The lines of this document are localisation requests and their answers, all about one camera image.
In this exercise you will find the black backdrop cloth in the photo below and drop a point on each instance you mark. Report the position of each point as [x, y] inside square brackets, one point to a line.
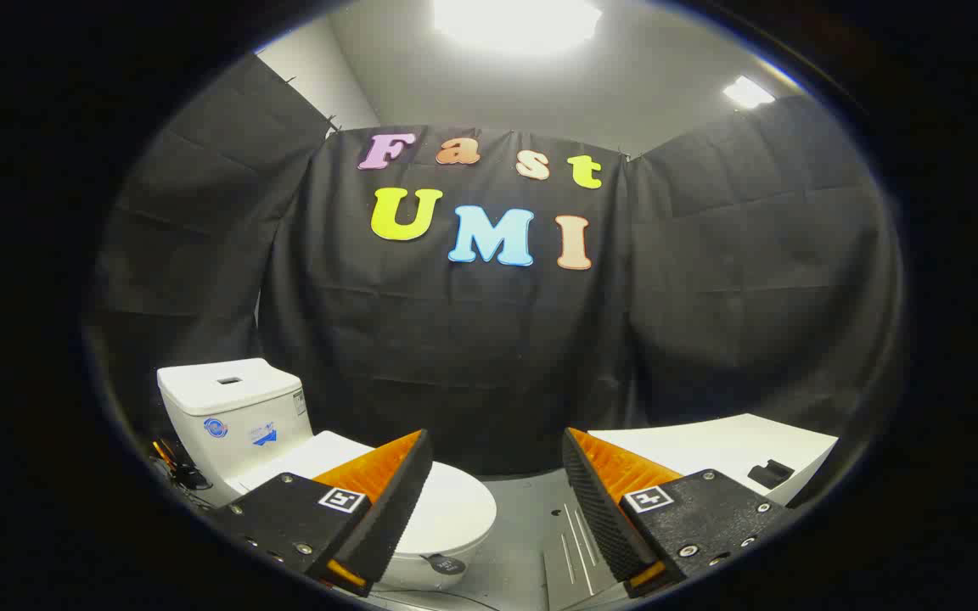
[472, 339]

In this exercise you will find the white toilet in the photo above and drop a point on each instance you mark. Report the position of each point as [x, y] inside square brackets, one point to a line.
[234, 407]

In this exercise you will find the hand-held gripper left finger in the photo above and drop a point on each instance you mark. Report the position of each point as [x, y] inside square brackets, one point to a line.
[396, 501]

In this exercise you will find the small ceiling light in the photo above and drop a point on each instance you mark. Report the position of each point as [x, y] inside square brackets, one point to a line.
[748, 92]

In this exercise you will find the white toilet lid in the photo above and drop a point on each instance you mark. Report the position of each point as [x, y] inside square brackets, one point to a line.
[459, 509]

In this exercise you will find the white drawer cabinet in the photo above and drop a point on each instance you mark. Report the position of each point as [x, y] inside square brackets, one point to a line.
[710, 441]

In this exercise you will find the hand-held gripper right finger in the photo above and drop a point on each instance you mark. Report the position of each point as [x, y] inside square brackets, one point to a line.
[595, 501]

